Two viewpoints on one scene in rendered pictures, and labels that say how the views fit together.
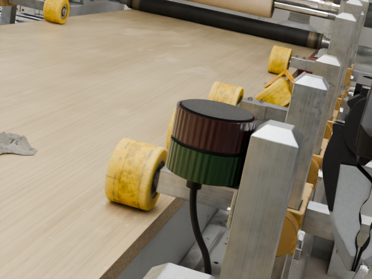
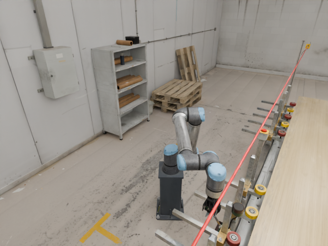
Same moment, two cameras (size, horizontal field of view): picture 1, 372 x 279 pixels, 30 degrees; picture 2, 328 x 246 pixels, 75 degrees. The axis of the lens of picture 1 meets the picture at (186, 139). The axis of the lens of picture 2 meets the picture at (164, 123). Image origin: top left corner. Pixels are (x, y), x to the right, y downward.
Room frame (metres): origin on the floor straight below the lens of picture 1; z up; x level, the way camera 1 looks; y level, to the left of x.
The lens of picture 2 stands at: (1.43, -0.10, 2.08)
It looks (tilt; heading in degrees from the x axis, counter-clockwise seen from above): 28 degrees down; 201
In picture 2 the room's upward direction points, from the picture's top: straight up
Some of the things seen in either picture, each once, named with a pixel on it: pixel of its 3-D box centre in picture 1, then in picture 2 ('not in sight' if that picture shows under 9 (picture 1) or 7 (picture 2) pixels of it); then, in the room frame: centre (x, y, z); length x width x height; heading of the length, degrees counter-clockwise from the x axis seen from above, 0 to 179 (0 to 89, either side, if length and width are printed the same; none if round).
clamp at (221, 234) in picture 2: not in sight; (223, 235); (0.51, -0.07, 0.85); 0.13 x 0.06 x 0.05; 167
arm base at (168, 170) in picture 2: not in sight; (171, 165); (-0.25, -0.68, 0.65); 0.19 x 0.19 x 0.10
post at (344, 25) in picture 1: (314, 145); not in sight; (1.22, -0.23, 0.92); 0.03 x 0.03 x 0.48; 77
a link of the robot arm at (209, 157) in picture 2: not in sight; (209, 162); (0.44, -0.21, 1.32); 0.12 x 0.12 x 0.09; 23
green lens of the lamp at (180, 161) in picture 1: (207, 157); (237, 211); (0.50, -0.02, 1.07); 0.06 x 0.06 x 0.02
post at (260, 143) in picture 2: not in sight; (256, 160); (-0.26, 0.10, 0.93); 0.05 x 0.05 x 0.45; 77
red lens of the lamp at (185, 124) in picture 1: (213, 125); (238, 208); (0.50, -0.02, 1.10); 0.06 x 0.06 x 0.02
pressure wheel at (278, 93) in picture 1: (275, 96); not in sight; (1.53, -0.18, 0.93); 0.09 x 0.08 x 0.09; 77
